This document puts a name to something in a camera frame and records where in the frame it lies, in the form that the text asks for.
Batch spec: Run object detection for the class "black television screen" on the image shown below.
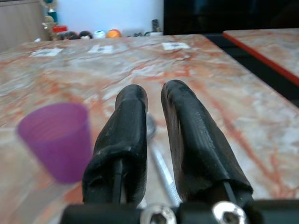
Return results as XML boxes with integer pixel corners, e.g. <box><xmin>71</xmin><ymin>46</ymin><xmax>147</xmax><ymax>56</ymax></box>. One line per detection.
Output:
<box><xmin>163</xmin><ymin>0</ymin><xmax>299</xmax><ymax>36</ymax></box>

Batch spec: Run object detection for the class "black remote control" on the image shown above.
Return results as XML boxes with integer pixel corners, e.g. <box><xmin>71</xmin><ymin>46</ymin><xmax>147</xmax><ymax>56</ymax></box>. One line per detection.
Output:
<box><xmin>151</xmin><ymin>19</ymin><xmax>162</xmax><ymax>33</ymax></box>

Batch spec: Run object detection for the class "orange ball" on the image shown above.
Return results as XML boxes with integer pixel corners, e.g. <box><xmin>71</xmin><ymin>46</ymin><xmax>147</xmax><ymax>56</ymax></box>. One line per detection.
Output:
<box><xmin>106</xmin><ymin>29</ymin><xmax>121</xmax><ymax>39</ymax></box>

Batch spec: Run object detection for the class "beige wooden cabinet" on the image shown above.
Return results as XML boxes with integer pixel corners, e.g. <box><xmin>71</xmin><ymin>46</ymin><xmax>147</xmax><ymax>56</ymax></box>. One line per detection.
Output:
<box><xmin>0</xmin><ymin>0</ymin><xmax>50</xmax><ymax>54</ymax></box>

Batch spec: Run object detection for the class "marble table with red edge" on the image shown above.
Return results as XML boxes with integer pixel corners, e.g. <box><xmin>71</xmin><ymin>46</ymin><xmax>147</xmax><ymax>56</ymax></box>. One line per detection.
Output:
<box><xmin>222</xmin><ymin>28</ymin><xmax>299</xmax><ymax>87</ymax></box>

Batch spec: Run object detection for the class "silver metal spoon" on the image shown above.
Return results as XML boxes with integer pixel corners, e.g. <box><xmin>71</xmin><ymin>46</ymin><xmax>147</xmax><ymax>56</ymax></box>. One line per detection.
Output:
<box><xmin>146</xmin><ymin>112</ymin><xmax>182</xmax><ymax>207</ymax></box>

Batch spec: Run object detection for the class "purple plastic cup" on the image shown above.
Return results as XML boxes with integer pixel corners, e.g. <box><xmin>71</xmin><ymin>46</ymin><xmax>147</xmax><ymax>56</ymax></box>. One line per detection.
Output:
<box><xmin>16</xmin><ymin>101</ymin><xmax>92</xmax><ymax>183</ymax></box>

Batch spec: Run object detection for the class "white paper marker tag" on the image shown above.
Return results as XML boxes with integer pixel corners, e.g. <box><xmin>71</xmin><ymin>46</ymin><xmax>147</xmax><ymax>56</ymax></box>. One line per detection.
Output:
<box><xmin>29</xmin><ymin>47</ymin><xmax>64</xmax><ymax>57</ymax></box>
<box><xmin>88</xmin><ymin>44</ymin><xmax>114</xmax><ymax>54</ymax></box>
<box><xmin>161</xmin><ymin>42</ymin><xmax>191</xmax><ymax>50</ymax></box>

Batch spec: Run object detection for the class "dark plush toy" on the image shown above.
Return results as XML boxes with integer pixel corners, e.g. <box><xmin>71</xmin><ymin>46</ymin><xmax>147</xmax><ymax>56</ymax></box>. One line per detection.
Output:
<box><xmin>78</xmin><ymin>30</ymin><xmax>93</xmax><ymax>40</ymax></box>

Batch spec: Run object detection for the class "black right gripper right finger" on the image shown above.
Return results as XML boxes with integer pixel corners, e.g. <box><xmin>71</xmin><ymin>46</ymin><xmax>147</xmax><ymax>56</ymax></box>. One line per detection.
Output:
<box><xmin>160</xmin><ymin>79</ymin><xmax>254</xmax><ymax>206</ymax></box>

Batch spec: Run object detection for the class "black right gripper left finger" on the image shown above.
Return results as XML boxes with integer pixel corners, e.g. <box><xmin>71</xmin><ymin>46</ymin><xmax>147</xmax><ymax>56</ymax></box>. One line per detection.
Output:
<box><xmin>82</xmin><ymin>84</ymin><xmax>149</xmax><ymax>209</ymax></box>

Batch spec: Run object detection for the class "red lidded container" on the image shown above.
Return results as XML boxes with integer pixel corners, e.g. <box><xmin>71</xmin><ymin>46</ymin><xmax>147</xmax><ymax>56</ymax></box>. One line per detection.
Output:
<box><xmin>52</xmin><ymin>25</ymin><xmax>68</xmax><ymax>34</ymax></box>

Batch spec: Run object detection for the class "gold and teal trophy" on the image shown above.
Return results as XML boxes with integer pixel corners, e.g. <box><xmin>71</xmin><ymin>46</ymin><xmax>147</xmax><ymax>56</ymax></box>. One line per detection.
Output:
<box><xmin>41</xmin><ymin>0</ymin><xmax>59</xmax><ymax>41</ymax></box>

